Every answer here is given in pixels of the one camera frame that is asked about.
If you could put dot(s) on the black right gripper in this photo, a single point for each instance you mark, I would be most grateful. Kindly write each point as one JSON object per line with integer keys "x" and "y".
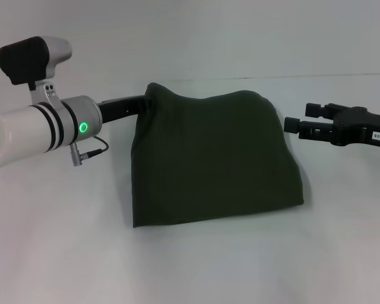
{"x": 364, "y": 128}

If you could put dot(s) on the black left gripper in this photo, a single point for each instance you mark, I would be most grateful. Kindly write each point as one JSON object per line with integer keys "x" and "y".
{"x": 120, "y": 109}

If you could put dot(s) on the dark green t-shirt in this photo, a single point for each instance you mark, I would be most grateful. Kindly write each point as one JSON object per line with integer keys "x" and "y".
{"x": 215, "y": 158}

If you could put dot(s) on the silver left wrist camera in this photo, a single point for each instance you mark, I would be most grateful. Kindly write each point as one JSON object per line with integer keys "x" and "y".
{"x": 31, "y": 60}

